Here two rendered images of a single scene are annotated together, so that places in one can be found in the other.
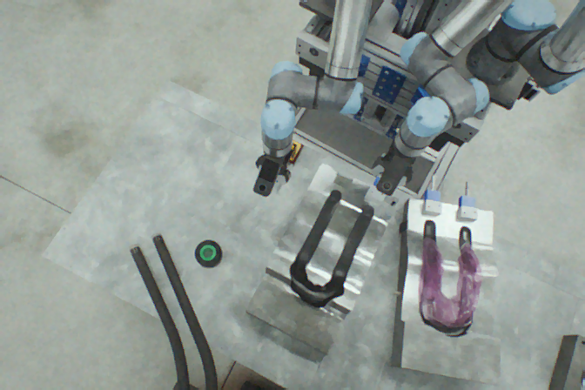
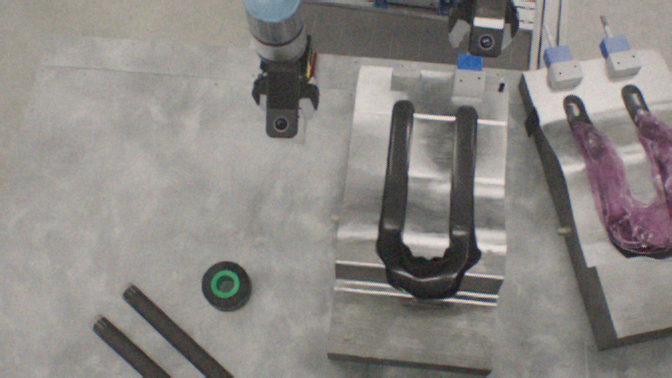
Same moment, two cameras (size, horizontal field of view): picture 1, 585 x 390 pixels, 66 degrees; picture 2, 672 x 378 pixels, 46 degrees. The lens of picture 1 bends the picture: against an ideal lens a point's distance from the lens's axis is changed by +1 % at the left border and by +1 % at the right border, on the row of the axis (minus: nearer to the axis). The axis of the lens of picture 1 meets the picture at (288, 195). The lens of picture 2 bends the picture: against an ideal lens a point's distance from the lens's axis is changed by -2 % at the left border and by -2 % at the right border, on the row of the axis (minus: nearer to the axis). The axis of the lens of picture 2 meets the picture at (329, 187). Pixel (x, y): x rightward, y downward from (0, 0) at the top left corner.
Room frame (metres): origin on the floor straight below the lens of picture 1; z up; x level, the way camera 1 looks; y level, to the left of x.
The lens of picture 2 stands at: (-0.14, 0.08, 2.13)
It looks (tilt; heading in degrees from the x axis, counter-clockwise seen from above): 68 degrees down; 352
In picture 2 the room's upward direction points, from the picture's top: 6 degrees counter-clockwise
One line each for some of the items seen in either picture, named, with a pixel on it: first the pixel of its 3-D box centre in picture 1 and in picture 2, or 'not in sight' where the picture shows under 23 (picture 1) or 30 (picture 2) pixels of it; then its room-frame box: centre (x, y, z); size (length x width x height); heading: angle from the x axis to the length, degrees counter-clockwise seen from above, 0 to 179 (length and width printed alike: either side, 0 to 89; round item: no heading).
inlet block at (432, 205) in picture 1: (432, 194); (556, 55); (0.52, -0.45, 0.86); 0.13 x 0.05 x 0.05; 177
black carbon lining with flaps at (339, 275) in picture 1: (332, 246); (431, 190); (0.30, -0.14, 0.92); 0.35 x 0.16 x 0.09; 160
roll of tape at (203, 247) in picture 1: (208, 253); (226, 286); (0.25, 0.22, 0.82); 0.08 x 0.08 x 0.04
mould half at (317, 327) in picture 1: (325, 252); (422, 209); (0.29, -0.13, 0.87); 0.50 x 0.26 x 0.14; 160
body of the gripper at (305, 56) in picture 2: (278, 151); (284, 58); (0.49, 0.04, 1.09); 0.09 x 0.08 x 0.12; 160
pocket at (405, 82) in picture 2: (342, 182); (405, 85); (0.52, -0.16, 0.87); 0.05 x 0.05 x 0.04; 70
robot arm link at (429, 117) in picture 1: (425, 122); not in sight; (0.50, -0.28, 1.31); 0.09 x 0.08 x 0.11; 128
